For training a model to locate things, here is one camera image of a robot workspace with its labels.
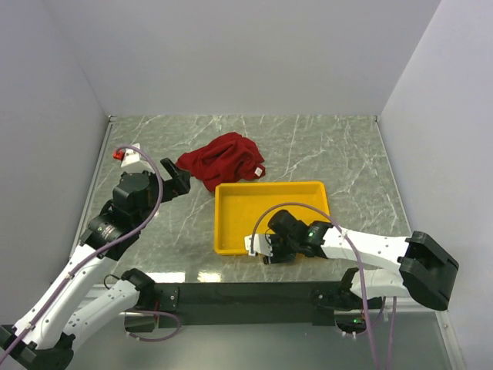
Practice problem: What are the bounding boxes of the red t shirt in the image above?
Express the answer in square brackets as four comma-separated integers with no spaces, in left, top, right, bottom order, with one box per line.
[176,132,266,193]

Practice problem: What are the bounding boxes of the yellow plastic tray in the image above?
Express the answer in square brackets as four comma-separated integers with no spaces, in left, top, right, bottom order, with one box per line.
[214,181,330,255]

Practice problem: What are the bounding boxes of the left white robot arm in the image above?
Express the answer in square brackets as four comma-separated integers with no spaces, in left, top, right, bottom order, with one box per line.
[1,158,190,369]

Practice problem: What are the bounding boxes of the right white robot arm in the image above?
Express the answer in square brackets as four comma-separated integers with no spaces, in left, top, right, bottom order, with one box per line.
[253,210,459,311]

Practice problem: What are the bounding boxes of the black base beam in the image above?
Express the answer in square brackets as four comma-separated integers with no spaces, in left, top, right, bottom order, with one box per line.
[151,281,363,326]

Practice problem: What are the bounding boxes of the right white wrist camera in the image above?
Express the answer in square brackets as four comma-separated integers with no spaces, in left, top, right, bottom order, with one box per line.
[244,234,273,257]

